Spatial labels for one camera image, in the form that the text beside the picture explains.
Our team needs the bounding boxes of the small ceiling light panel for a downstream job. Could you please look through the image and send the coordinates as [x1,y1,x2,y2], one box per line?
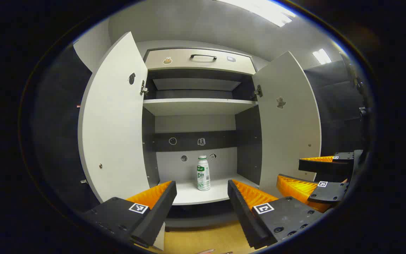
[312,48,332,65]

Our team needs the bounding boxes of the large ceiling light panel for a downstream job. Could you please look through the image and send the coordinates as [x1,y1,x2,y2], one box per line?
[217,0,297,28]

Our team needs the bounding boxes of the grey cabinet shelf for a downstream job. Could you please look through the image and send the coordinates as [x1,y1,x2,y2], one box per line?
[143,98,258,116]

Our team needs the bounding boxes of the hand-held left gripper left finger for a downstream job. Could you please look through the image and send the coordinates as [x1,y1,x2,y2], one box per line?
[82,181,177,248]

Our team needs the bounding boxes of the white bottle green label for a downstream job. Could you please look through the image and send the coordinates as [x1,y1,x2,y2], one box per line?
[197,155,211,191]

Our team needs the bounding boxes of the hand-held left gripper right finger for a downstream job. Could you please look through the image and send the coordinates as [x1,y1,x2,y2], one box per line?
[227,179,325,249]

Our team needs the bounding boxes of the grey cabinet door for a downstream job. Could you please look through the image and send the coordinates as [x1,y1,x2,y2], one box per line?
[252,51,322,198]
[78,32,151,204]

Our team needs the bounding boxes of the beige cabinet drawer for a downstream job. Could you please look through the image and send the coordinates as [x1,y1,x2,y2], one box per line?
[144,48,257,75]

